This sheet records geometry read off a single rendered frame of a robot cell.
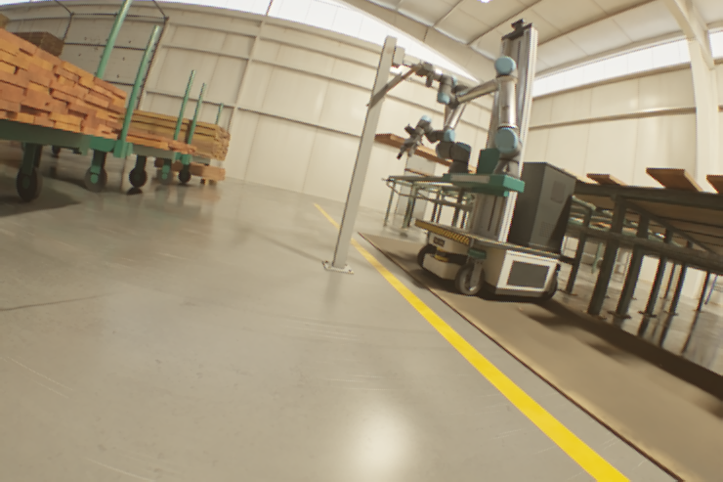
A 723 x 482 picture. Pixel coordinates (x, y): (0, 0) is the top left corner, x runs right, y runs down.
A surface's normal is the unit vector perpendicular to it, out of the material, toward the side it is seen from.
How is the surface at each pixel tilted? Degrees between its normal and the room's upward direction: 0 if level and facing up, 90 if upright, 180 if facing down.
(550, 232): 90
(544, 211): 90
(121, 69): 90
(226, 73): 86
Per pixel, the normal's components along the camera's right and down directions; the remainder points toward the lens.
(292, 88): 0.23, 0.07
